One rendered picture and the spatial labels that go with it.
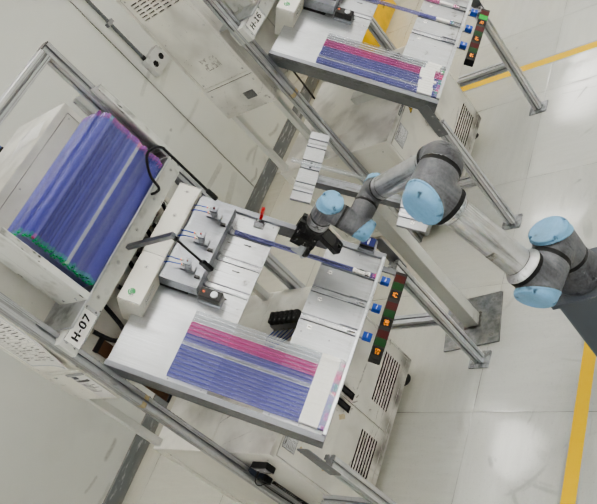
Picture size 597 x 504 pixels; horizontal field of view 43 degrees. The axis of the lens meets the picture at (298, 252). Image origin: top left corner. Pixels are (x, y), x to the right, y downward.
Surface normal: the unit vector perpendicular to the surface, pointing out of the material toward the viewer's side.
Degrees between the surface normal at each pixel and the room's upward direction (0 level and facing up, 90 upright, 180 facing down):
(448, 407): 0
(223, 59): 90
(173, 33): 90
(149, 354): 44
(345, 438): 90
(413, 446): 0
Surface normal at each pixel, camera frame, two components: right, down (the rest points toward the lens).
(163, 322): 0.06, -0.54
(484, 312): -0.61, -0.60
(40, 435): 0.72, -0.14
